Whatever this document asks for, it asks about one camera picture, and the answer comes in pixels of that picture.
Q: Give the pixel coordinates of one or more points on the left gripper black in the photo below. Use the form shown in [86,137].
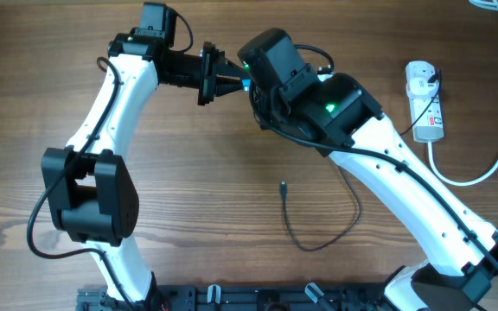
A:
[211,64]

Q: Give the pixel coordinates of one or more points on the blue screen Galaxy smartphone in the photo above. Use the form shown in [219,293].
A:
[246,83]

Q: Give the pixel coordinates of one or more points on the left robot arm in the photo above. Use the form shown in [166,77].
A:
[88,188]

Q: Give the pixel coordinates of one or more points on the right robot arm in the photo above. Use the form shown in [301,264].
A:
[339,118]

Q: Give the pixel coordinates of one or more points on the white USB charger plug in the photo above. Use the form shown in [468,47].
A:
[420,87]

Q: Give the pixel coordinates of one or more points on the white power strip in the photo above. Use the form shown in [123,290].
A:
[426,116]

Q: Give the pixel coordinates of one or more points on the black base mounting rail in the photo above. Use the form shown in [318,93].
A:
[358,297]

